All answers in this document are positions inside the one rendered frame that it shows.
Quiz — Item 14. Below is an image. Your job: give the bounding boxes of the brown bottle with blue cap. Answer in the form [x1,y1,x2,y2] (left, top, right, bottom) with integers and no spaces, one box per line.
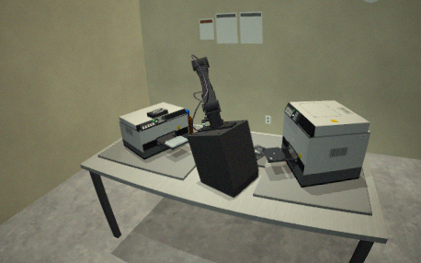
[186,109,193,134]

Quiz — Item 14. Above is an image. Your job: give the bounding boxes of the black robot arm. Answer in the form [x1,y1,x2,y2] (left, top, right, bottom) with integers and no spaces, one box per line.
[191,57,237,132]

